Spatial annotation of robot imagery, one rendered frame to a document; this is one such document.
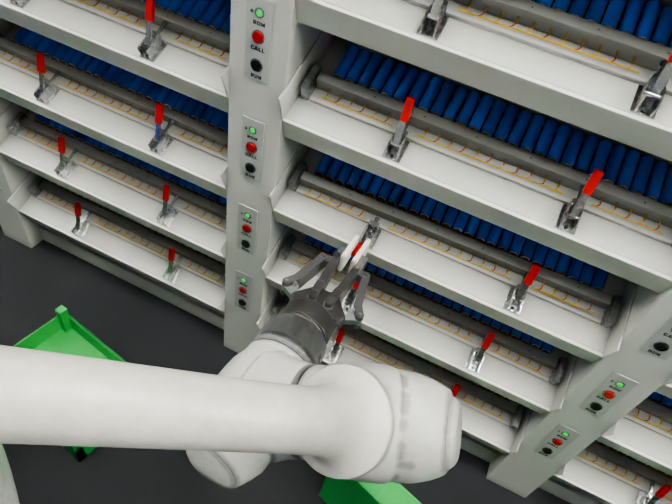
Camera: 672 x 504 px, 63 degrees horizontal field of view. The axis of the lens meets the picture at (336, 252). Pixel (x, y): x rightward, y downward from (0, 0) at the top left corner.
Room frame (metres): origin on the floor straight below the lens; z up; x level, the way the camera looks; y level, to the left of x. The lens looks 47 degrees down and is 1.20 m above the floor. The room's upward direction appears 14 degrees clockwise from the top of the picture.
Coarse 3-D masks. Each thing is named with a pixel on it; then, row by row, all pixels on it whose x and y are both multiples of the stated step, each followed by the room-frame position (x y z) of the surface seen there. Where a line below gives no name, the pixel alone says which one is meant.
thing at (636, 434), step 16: (656, 400) 0.60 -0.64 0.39; (624, 416) 0.56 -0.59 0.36; (640, 416) 0.57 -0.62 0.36; (656, 416) 0.57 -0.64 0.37; (608, 432) 0.52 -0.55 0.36; (624, 432) 0.54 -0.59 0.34; (640, 432) 0.55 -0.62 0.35; (656, 432) 0.55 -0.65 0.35; (624, 448) 0.52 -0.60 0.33; (640, 448) 0.52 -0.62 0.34; (656, 448) 0.52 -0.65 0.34; (656, 464) 0.51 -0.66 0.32
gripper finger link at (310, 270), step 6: (318, 258) 0.56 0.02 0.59; (324, 258) 0.56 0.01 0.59; (312, 264) 0.54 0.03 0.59; (318, 264) 0.55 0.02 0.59; (300, 270) 0.52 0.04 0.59; (306, 270) 0.53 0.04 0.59; (312, 270) 0.53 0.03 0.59; (318, 270) 0.55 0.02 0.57; (288, 276) 0.50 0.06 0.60; (294, 276) 0.51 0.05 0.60; (300, 276) 0.51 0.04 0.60; (306, 276) 0.52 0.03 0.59; (312, 276) 0.54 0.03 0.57; (282, 282) 0.49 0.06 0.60; (288, 282) 0.49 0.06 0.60; (300, 282) 0.51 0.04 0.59; (306, 282) 0.52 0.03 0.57; (282, 294) 0.49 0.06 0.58
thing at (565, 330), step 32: (320, 160) 0.81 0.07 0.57; (288, 192) 0.74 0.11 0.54; (288, 224) 0.71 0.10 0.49; (320, 224) 0.69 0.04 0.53; (352, 224) 0.70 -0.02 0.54; (384, 224) 0.71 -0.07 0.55; (384, 256) 0.66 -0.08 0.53; (416, 256) 0.66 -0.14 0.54; (448, 288) 0.62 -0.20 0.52; (480, 288) 0.63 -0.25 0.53; (544, 288) 0.65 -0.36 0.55; (608, 288) 0.66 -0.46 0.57; (512, 320) 0.60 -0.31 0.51; (544, 320) 0.59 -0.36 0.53; (576, 320) 0.60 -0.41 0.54; (608, 320) 0.59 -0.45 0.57; (576, 352) 0.57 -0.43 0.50; (608, 352) 0.55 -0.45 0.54
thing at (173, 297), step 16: (48, 240) 0.92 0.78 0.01; (64, 240) 0.90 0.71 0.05; (80, 256) 0.89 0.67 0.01; (96, 256) 0.87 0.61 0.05; (112, 272) 0.86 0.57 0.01; (128, 272) 0.85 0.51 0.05; (144, 288) 0.84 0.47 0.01; (160, 288) 0.82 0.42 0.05; (176, 304) 0.81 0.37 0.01; (192, 304) 0.80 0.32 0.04; (208, 320) 0.79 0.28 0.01; (464, 448) 0.61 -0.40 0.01; (480, 448) 0.60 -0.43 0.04; (560, 496) 0.55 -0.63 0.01; (576, 496) 0.54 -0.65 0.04
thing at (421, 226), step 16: (304, 176) 0.76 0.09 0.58; (320, 192) 0.75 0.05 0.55; (336, 192) 0.74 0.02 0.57; (352, 192) 0.74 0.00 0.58; (368, 208) 0.72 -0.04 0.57; (384, 208) 0.72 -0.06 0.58; (400, 224) 0.71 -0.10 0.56; (416, 224) 0.70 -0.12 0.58; (432, 224) 0.71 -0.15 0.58; (416, 240) 0.69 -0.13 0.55; (448, 240) 0.69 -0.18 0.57; (464, 240) 0.69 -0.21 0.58; (480, 256) 0.68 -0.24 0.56; (496, 256) 0.67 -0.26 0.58; (512, 256) 0.67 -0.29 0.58; (496, 272) 0.65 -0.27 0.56; (528, 272) 0.65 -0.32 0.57; (544, 272) 0.65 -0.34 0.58; (560, 288) 0.64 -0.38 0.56; (576, 288) 0.64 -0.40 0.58; (592, 288) 0.64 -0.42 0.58; (576, 304) 0.62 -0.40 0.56; (608, 304) 0.62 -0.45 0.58
